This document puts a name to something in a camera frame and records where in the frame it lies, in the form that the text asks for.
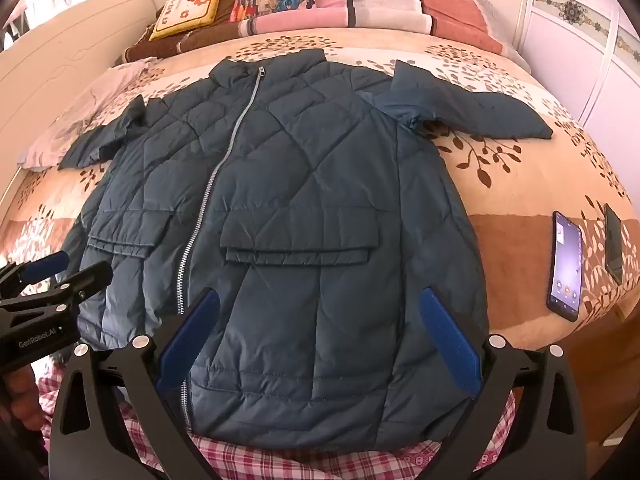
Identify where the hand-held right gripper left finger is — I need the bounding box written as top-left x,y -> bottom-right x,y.
50,287 -> 223,480

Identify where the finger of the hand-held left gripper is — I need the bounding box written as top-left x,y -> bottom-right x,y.
0,261 -> 115,323
0,251 -> 71,286

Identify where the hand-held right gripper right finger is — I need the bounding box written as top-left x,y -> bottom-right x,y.
419,285 -> 586,480

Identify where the dark teal quilted jacket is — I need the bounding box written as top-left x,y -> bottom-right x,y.
57,49 -> 554,453

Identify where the person's left hand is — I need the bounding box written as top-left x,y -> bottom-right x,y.
0,360 -> 46,431

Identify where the smartphone with lit screen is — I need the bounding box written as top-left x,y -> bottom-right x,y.
546,211 -> 584,318

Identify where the light purple pillow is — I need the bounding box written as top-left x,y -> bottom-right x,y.
17,57 -> 163,170

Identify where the red plaid clothing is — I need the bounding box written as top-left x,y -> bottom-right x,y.
35,360 -> 516,480

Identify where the beige leaf-print bed blanket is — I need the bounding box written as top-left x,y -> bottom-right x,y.
0,27 -> 640,361

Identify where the dark smartphone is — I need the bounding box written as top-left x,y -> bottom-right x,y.
603,203 -> 626,286

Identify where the white bed headboard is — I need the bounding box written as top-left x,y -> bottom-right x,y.
0,0 -> 166,131

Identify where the yellow floral cushion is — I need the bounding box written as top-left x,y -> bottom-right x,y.
148,0 -> 226,42

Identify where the white ornamented wardrobe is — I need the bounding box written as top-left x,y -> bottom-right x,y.
515,0 -> 640,176

